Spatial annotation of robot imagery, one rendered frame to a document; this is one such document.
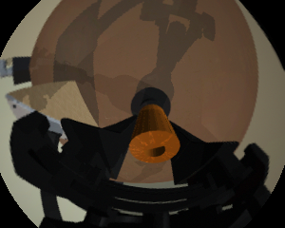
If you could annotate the orange knob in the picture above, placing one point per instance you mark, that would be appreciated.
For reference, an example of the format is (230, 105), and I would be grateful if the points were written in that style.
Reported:
(153, 139)

